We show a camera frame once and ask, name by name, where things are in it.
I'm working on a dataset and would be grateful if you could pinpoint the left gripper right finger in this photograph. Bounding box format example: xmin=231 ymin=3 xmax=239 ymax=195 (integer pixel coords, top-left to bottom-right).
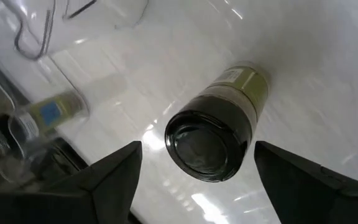
xmin=254 ymin=140 xmax=358 ymax=224

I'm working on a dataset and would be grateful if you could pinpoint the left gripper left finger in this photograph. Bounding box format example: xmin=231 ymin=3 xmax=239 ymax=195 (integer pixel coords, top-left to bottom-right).
xmin=0 ymin=140 xmax=144 ymax=224

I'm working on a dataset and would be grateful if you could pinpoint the black lid spice jar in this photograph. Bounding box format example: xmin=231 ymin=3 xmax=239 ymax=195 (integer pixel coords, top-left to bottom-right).
xmin=7 ymin=90 xmax=90 ymax=149
xmin=164 ymin=60 xmax=270 ymax=183

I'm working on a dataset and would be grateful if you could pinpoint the clear plastic bin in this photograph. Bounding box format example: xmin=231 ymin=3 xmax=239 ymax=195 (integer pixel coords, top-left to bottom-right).
xmin=0 ymin=0 xmax=150 ymax=125

